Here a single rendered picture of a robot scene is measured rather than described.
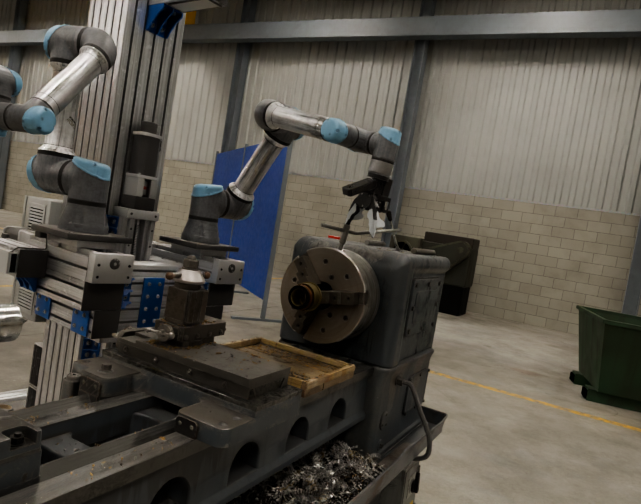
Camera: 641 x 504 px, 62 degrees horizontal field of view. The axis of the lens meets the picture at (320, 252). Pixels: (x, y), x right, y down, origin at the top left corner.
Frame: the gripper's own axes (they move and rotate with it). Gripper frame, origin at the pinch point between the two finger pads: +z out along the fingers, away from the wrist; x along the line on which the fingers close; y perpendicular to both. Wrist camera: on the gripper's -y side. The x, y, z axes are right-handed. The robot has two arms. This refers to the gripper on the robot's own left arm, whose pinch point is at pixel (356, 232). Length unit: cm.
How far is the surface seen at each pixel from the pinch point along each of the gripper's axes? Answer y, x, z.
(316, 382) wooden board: -24, -32, 38
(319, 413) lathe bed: -15, -25, 51
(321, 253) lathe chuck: -9.3, 3.1, 9.4
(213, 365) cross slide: -58, -38, 32
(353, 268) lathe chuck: -3.7, -7.9, 10.6
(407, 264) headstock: 16.7, -9.7, 5.8
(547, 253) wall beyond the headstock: 861, 479, -10
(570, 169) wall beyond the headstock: 864, 490, -180
